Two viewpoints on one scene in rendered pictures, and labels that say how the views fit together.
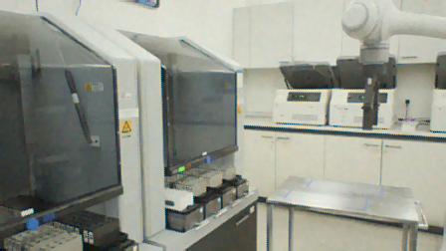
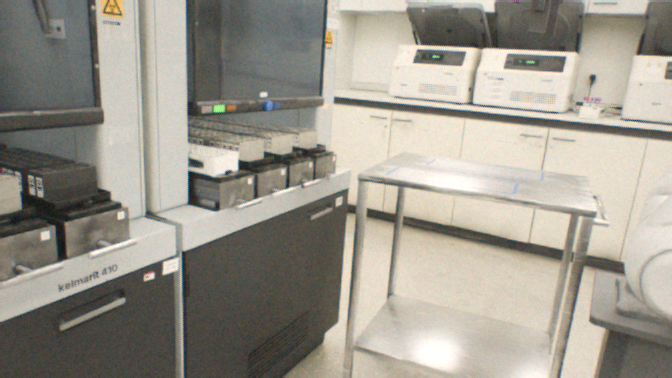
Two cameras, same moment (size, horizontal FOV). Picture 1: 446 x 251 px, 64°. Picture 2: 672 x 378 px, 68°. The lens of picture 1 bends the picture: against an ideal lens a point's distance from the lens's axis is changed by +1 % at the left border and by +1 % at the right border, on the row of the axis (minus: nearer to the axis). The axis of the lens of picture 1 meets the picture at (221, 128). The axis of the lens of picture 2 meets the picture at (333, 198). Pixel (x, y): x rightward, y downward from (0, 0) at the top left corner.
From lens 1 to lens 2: 0.31 m
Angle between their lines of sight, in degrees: 8
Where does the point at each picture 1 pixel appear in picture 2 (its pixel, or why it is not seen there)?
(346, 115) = (501, 88)
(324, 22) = not seen: outside the picture
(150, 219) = (160, 182)
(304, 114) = (437, 84)
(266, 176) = not seen: hidden behind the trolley
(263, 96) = (379, 58)
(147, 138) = (156, 39)
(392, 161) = (559, 162)
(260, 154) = (366, 144)
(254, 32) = not seen: outside the picture
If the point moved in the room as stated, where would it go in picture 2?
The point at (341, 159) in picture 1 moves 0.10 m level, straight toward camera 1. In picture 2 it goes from (486, 156) to (485, 159)
